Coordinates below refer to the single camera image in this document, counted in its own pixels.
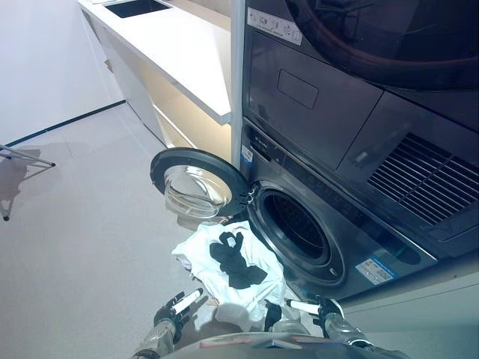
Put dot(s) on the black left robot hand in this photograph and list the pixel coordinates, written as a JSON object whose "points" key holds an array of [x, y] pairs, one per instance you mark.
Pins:
{"points": [[168, 313]]}

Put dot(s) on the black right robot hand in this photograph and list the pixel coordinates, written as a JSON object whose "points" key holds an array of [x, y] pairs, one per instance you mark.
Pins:
{"points": [[329, 308]]}

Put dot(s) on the black garment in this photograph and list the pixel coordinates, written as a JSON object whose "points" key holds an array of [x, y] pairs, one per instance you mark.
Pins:
{"points": [[234, 261]]}

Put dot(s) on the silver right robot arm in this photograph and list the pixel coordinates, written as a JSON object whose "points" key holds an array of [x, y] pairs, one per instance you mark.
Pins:
{"points": [[344, 331]]}

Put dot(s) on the dark grey washing machine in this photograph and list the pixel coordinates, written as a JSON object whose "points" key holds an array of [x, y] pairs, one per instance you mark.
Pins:
{"points": [[355, 232]]}

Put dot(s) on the round washing machine door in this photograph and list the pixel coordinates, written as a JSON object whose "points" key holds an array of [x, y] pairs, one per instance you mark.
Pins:
{"points": [[194, 183]]}

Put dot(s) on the colourful energy label sticker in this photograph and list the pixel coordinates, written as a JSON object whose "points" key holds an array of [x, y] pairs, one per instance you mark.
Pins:
{"points": [[375, 272]]}

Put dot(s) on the grey robot torso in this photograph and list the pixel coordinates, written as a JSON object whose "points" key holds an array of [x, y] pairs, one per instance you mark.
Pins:
{"points": [[269, 346]]}

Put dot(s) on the white garment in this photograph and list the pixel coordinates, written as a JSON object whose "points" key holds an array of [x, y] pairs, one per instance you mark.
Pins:
{"points": [[258, 288]]}

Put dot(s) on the small blue white sticker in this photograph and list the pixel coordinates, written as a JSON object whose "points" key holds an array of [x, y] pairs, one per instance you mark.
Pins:
{"points": [[247, 153]]}

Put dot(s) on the dark grey dryer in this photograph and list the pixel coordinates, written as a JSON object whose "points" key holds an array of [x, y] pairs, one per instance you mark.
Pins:
{"points": [[337, 123]]}

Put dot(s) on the metal drying rack leg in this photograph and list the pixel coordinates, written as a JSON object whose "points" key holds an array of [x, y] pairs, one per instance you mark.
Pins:
{"points": [[35, 160]]}

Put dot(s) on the white vertical side panel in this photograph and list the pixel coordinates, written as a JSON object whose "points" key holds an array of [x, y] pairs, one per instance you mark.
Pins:
{"points": [[238, 93]]}

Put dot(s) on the white counter cabinet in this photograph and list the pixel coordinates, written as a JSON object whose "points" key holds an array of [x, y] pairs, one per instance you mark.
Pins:
{"points": [[168, 48]]}

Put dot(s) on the round dark dryer door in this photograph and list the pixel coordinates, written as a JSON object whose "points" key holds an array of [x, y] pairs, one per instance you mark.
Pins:
{"points": [[393, 33]]}

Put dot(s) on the white warning label sticker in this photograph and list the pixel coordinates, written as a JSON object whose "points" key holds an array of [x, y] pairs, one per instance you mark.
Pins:
{"points": [[275, 24]]}

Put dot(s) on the black sink basin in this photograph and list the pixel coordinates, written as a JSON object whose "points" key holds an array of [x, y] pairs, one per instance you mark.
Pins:
{"points": [[136, 7]]}

